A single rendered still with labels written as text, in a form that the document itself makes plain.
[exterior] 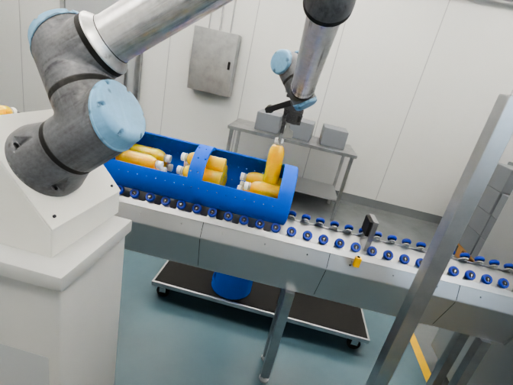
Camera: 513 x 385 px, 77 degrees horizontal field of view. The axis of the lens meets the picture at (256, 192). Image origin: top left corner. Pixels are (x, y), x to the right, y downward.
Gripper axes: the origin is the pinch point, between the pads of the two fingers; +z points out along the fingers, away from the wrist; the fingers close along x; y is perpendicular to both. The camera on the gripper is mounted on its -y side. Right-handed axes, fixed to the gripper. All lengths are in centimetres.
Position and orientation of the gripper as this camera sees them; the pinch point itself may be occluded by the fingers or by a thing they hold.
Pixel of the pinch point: (279, 140)
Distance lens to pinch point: 147.7
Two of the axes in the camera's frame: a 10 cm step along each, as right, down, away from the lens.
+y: 9.7, 2.4, -0.3
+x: 1.2, -3.4, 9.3
